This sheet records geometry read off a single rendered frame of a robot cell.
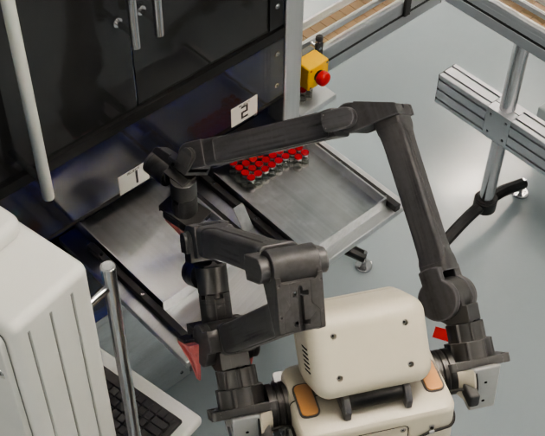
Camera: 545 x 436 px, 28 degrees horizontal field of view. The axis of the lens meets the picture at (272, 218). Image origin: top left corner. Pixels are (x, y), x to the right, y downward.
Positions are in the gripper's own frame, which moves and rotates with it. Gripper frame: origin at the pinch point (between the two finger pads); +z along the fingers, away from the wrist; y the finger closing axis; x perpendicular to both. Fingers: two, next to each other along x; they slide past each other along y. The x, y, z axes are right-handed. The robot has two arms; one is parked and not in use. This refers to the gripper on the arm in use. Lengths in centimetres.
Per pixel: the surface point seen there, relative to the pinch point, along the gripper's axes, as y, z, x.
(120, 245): 15.2, 10.0, 6.6
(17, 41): 18, -62, 21
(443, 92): 4, 54, -127
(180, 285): -3.6, 9.2, 6.7
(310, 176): -6.0, 10.7, -39.2
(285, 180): -1.8, 10.7, -34.3
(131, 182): 18.4, -2.6, -2.1
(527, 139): -30, 48, -121
